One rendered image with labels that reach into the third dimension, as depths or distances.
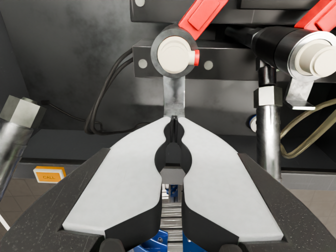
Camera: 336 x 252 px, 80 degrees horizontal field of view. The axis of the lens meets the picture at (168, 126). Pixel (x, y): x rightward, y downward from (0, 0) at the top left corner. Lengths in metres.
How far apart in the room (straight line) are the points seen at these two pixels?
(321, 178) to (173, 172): 0.26
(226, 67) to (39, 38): 0.35
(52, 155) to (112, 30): 0.26
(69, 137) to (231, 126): 0.36
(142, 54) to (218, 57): 0.09
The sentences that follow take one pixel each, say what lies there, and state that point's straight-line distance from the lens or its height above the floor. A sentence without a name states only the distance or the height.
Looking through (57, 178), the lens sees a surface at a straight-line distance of 0.43.
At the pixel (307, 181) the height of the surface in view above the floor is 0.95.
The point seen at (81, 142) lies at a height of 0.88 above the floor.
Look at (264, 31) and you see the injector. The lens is 0.19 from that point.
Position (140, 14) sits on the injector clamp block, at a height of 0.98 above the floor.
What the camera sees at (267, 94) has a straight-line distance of 0.18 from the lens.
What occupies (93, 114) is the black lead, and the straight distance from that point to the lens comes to 0.25.
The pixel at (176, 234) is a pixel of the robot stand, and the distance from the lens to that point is 0.77.
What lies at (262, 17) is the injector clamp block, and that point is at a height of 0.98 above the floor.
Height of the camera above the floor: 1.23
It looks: 61 degrees down
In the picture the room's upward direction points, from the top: 175 degrees counter-clockwise
